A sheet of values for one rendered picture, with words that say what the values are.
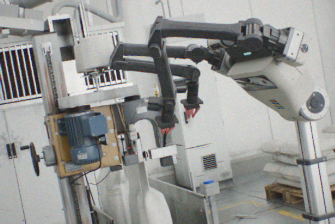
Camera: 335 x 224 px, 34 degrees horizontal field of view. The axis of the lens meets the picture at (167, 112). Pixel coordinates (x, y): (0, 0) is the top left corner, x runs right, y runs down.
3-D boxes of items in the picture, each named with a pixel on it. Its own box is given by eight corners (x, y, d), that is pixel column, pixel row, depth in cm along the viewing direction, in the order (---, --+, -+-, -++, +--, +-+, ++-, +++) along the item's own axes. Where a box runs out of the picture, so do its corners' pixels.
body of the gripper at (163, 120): (154, 119, 266) (155, 108, 261) (173, 115, 269) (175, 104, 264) (158, 128, 262) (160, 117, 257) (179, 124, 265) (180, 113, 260)
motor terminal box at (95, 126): (110, 138, 264) (106, 113, 263) (93, 142, 257) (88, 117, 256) (100, 138, 270) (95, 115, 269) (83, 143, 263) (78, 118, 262)
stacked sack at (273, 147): (332, 143, 571) (330, 129, 570) (275, 157, 552) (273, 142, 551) (310, 141, 612) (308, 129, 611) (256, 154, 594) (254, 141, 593)
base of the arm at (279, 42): (283, 30, 220) (274, 58, 219) (265, 23, 218) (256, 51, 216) (294, 27, 212) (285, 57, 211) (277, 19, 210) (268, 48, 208)
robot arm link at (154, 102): (173, 104, 249) (175, 88, 253) (148, 100, 248) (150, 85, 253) (170, 118, 258) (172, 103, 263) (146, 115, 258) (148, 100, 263)
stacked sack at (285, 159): (338, 161, 536) (336, 147, 535) (299, 170, 526) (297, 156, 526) (306, 154, 601) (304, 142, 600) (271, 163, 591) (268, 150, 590)
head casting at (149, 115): (174, 144, 299) (164, 90, 297) (130, 154, 291) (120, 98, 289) (157, 142, 327) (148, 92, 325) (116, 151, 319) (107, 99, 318)
